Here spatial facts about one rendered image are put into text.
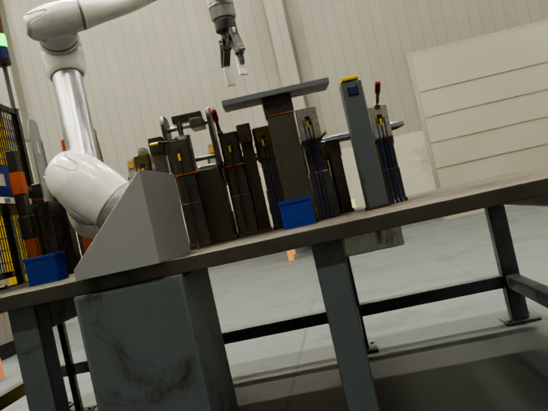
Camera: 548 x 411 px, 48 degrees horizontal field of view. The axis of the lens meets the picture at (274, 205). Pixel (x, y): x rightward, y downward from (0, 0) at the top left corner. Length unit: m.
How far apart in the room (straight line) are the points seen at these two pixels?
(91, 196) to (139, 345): 0.42
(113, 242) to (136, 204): 0.12
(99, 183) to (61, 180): 0.11
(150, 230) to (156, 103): 10.07
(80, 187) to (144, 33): 10.24
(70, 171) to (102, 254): 0.27
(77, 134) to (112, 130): 9.73
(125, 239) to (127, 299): 0.16
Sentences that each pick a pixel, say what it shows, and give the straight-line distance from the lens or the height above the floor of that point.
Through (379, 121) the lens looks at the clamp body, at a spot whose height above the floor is 1.00.
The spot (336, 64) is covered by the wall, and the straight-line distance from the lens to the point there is 11.27.
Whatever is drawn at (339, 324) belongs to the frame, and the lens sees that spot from 1.65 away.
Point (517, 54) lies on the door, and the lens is 11.63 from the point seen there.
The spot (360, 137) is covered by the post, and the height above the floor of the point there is 0.95.
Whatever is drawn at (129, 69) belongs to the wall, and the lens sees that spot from 11.90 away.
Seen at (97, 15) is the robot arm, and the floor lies 1.51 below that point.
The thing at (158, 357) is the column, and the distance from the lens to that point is 1.68.
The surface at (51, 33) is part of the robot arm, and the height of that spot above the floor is 1.47.
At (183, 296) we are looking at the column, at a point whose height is 0.60.
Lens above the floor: 0.76
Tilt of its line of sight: 1 degrees up
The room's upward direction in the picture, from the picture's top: 13 degrees counter-clockwise
